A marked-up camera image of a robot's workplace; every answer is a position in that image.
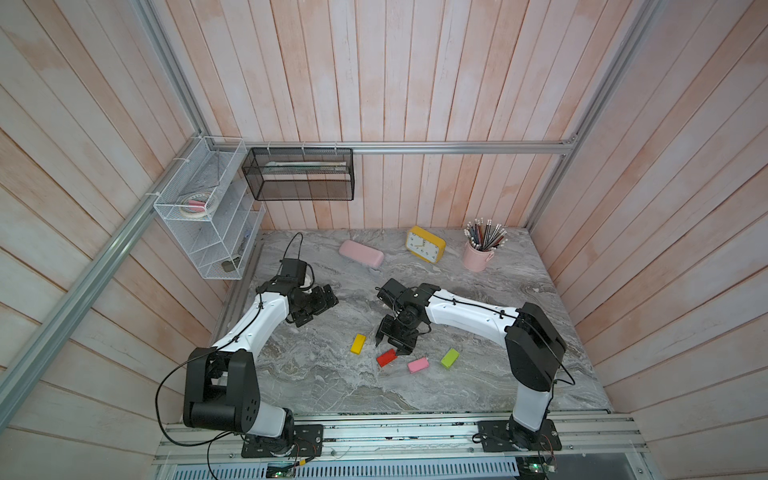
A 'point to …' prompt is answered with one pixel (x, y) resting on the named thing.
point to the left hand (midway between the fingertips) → (327, 309)
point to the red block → (386, 358)
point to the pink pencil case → (362, 253)
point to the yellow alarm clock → (425, 244)
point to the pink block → (418, 365)
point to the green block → (450, 358)
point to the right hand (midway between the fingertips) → (380, 346)
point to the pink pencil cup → (475, 259)
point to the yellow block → (358, 343)
